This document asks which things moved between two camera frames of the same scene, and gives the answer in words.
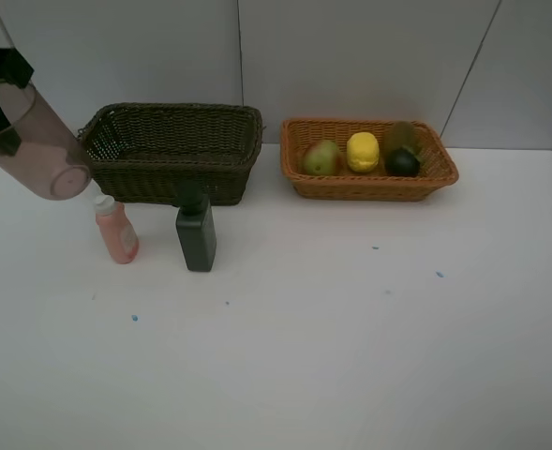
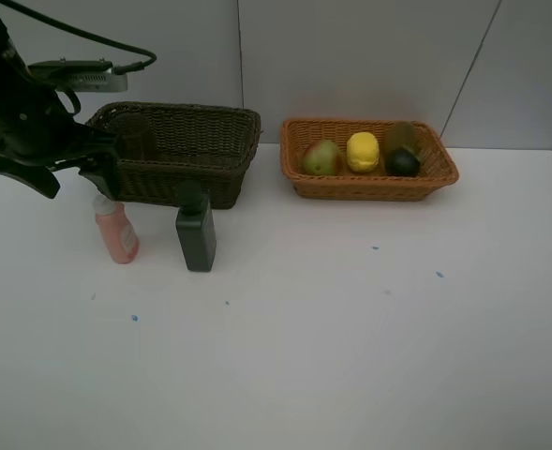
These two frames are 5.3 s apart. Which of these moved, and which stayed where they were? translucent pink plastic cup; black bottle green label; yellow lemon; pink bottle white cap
Moved: translucent pink plastic cup
Stayed: pink bottle white cap; black bottle green label; yellow lemon
